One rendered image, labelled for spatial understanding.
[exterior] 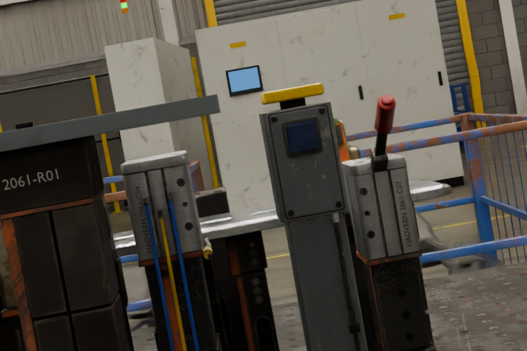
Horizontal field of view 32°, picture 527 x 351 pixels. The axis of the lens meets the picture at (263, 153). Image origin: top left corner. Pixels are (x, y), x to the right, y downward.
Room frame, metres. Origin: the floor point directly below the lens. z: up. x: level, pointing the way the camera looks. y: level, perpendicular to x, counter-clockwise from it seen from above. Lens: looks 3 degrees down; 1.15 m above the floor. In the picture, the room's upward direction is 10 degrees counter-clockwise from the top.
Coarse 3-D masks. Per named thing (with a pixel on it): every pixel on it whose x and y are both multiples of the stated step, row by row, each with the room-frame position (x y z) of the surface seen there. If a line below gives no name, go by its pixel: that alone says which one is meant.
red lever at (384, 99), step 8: (384, 96) 0.96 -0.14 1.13; (392, 96) 0.96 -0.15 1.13; (384, 104) 0.96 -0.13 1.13; (392, 104) 0.96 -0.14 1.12; (376, 112) 0.98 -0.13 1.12; (384, 112) 0.96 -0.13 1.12; (392, 112) 0.97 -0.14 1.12; (376, 120) 0.99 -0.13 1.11; (384, 120) 0.97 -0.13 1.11; (392, 120) 0.98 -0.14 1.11; (376, 128) 1.00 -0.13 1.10; (384, 128) 0.99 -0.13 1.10; (376, 136) 1.02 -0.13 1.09; (384, 136) 1.02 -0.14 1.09; (376, 144) 1.03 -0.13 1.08; (384, 144) 1.03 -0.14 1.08; (376, 152) 1.04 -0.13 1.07; (384, 152) 1.05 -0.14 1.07; (376, 160) 1.05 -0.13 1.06; (384, 160) 1.05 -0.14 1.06; (376, 168) 1.06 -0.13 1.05; (384, 168) 1.07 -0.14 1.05
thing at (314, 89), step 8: (296, 88) 0.91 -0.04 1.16; (304, 88) 0.91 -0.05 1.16; (312, 88) 0.91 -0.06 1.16; (320, 88) 0.91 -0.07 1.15; (264, 96) 0.91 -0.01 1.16; (272, 96) 0.91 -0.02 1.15; (280, 96) 0.91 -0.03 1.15; (288, 96) 0.91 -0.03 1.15; (296, 96) 0.91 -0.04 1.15; (304, 96) 0.91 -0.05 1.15; (264, 104) 0.95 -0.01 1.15; (288, 104) 0.93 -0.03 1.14; (296, 104) 0.93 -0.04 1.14; (304, 104) 0.93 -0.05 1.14
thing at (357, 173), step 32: (352, 160) 1.14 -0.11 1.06; (352, 192) 1.10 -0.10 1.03; (384, 192) 1.07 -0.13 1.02; (352, 224) 1.14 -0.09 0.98; (384, 224) 1.07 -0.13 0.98; (384, 256) 1.07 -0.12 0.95; (416, 256) 1.07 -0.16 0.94; (384, 288) 1.08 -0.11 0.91; (416, 288) 1.08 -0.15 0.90; (384, 320) 1.08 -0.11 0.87; (416, 320) 1.08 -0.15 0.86
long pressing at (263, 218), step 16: (416, 192) 1.19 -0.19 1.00; (432, 192) 1.19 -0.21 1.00; (448, 192) 1.20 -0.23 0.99; (256, 208) 1.33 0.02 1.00; (272, 208) 1.29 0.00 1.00; (208, 224) 1.24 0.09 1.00; (224, 224) 1.18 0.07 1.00; (240, 224) 1.18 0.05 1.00; (256, 224) 1.18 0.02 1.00; (272, 224) 1.18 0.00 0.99; (128, 240) 1.23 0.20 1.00
